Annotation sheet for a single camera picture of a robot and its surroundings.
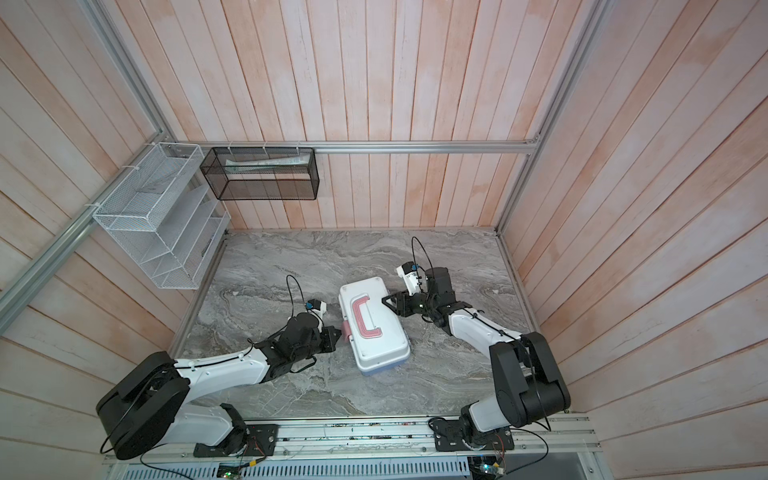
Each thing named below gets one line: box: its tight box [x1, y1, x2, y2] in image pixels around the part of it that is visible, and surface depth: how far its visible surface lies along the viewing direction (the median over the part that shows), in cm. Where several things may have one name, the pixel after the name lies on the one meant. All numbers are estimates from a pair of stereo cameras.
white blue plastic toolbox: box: [338, 276, 411, 376], surface depth 83 cm
